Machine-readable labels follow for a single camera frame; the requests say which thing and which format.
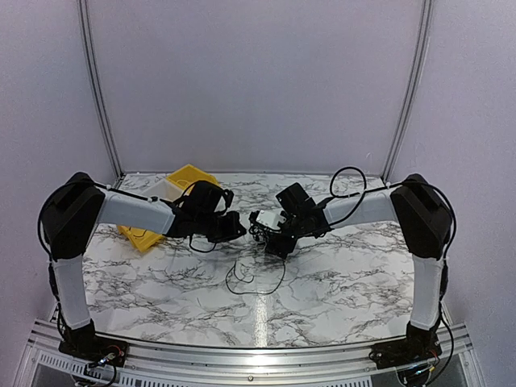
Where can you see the white translucent bin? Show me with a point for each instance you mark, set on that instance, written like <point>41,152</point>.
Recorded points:
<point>163,189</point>

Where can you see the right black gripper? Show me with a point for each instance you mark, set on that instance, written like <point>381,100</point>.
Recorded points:
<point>276,245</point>

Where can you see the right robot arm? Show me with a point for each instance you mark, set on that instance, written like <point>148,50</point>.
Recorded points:
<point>421,210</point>

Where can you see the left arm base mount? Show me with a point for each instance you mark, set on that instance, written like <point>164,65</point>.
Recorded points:
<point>94,350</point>

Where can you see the yellow bin near left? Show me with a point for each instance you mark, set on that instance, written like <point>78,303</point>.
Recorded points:
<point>140,239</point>

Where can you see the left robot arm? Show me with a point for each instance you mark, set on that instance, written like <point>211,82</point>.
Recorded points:
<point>70,214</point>

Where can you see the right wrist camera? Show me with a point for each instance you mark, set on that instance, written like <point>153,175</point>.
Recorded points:
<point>267,219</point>

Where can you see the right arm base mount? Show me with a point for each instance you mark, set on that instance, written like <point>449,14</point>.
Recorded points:
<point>418,345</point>

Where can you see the right corner aluminium post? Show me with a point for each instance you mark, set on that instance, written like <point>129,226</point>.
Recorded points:
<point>415,74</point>

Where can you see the aluminium front rail frame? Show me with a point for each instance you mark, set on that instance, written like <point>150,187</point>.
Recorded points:
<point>163,364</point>

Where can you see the yellow bin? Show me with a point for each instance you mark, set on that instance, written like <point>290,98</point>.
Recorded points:
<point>140,239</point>
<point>181,179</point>

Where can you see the yellow bin far right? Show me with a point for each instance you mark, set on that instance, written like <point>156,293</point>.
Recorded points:
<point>181,179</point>

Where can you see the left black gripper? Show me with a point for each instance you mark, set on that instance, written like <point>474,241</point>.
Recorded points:
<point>232,231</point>

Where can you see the left corner aluminium post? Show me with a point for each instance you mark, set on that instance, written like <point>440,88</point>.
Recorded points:
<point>96,88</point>

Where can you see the corner aluminium post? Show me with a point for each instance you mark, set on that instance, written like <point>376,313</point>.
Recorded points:
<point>415,74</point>
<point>96,88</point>

